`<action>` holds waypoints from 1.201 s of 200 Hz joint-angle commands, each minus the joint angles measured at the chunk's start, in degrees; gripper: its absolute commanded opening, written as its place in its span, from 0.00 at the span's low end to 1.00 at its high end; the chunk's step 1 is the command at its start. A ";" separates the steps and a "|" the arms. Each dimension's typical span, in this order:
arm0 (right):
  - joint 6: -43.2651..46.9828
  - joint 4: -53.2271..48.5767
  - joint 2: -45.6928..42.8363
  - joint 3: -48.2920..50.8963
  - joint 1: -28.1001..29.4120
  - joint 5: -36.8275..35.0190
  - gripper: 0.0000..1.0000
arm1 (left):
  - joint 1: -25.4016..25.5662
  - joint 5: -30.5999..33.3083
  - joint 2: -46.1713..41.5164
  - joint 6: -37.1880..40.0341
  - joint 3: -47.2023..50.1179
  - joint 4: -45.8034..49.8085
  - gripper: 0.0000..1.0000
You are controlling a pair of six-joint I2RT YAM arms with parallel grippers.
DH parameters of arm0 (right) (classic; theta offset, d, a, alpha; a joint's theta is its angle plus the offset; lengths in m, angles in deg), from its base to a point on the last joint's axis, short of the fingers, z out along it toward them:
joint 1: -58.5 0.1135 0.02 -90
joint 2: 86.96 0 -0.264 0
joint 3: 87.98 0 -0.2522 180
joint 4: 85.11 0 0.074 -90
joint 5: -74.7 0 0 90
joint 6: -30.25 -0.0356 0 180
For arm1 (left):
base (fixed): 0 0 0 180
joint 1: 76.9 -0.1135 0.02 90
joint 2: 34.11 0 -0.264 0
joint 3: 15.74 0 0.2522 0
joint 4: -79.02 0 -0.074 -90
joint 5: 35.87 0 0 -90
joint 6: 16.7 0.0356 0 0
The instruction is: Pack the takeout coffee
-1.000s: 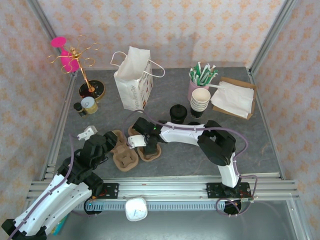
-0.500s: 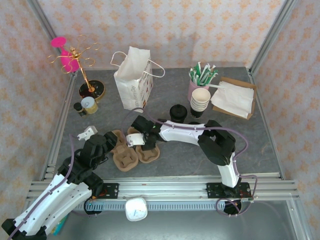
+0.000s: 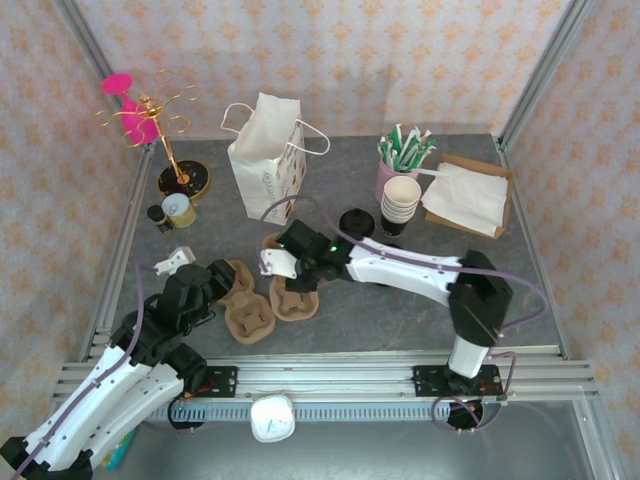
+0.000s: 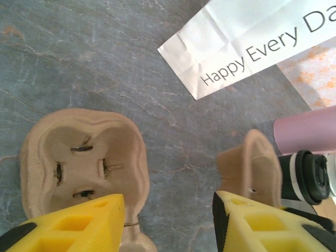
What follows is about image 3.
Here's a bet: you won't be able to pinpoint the pink plastic wine glass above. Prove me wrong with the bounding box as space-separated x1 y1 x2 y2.
101 72 159 146

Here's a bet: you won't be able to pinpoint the blue wet wipes packet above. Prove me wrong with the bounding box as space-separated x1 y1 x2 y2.
102 429 134 472

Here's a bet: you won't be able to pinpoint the brown cardboard cup carrier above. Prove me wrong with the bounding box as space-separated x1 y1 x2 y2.
219 258 277 346
262 232 321 323

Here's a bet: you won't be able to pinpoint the aluminium frame rail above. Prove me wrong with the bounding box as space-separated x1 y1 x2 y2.
54 348 600 401

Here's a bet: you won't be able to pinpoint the gold wire cup rack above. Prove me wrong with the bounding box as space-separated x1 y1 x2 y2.
93 68 213 202

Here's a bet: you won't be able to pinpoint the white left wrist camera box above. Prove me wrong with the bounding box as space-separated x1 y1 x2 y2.
259 248 299 278

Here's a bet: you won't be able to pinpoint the small dark bottle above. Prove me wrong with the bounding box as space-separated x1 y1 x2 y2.
146 205 175 236

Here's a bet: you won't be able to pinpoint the grey slotted cable duct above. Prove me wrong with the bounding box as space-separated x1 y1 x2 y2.
144 402 454 423

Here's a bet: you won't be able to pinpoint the white rounded square device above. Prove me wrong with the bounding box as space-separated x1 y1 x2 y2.
249 393 296 444

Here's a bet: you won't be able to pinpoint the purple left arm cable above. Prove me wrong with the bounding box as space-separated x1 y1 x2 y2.
9 264 209 480

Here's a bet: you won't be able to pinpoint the stack of black paper cups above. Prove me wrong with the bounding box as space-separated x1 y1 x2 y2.
378 174 422 238

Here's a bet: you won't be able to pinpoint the aluminium table side rail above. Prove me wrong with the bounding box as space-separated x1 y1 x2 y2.
74 144 153 362
497 137 572 360

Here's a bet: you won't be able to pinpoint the pink straw holder cup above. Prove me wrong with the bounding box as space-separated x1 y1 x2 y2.
375 157 420 204

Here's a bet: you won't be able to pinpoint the gold can with white lid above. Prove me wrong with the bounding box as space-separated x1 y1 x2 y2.
161 192 198 227

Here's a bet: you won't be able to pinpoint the white napkins on tray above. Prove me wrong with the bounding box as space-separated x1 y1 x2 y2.
423 153 515 240

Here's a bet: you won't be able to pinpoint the white paper takeout bag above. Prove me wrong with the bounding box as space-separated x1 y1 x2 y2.
221 92 332 227

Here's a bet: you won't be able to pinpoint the aluminium corner post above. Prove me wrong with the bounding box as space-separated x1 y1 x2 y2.
498 0 597 149
52 0 154 151

